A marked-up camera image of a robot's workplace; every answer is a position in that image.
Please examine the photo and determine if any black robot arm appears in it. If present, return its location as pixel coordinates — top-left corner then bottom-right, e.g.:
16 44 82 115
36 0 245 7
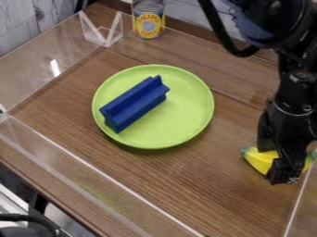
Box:
234 0 317 184

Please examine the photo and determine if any black cable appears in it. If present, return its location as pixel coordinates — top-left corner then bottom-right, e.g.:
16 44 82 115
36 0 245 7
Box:
197 0 261 58

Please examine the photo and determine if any yellow labelled tin can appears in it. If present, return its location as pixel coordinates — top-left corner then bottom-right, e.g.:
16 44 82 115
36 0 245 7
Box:
131 0 166 40

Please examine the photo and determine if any black chair part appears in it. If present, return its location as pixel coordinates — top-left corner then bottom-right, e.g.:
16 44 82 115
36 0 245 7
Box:
0 212 67 237

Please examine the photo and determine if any yellow toy banana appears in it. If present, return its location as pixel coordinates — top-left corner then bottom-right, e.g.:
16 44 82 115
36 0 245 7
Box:
241 146 317 175

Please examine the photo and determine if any clear acrylic front wall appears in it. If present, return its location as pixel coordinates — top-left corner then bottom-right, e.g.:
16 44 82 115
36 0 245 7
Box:
0 105 205 237

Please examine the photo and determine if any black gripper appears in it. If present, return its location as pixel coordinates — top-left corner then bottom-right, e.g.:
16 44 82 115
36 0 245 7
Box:
257 100 317 185

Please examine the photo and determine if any green round plate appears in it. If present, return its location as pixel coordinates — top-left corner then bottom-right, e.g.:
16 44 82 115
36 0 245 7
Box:
92 64 214 149

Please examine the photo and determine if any blue plastic block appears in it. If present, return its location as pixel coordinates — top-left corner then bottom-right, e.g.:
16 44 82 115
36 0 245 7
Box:
99 75 170 133

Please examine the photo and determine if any clear acrylic triangular bracket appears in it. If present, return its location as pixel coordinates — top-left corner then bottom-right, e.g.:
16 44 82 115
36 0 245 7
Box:
78 11 123 48

